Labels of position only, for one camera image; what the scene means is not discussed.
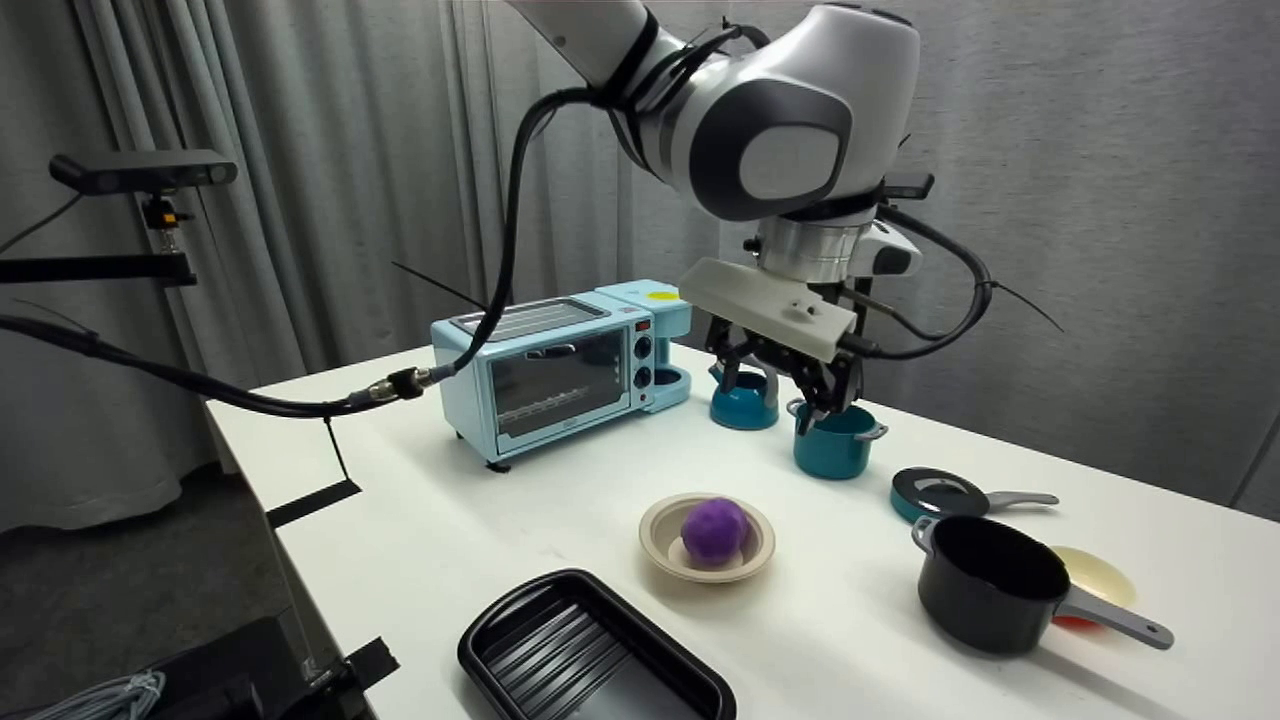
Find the white wrist mount plate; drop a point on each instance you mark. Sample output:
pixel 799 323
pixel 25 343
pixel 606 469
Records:
pixel 767 306

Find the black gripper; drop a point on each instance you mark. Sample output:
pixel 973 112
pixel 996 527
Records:
pixel 786 362

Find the black baking tray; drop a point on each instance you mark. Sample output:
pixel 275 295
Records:
pixel 584 652

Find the black tape strip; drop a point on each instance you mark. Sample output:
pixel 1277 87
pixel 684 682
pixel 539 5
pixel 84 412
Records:
pixel 314 501
pixel 370 661

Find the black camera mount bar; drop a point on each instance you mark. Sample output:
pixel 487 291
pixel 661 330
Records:
pixel 92 270

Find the teal toy pot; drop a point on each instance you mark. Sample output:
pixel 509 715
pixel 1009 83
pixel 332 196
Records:
pixel 835 451

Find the light blue toaster oven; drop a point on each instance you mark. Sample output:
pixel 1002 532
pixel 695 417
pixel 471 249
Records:
pixel 545 384

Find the teal toy kettle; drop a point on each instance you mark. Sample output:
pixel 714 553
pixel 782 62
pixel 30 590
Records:
pixel 743 404

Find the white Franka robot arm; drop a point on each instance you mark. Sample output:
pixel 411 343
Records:
pixel 786 123

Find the clear plastic bag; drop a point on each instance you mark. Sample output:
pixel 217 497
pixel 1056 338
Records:
pixel 112 698

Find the small cream plate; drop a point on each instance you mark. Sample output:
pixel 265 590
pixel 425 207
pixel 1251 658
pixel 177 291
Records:
pixel 1103 578

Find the purple plushie ball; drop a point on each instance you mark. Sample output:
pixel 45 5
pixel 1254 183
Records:
pixel 717 530

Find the white bowl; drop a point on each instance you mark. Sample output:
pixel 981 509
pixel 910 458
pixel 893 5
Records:
pixel 661 542

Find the black camera on mount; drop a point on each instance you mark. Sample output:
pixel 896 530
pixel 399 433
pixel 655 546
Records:
pixel 142 171

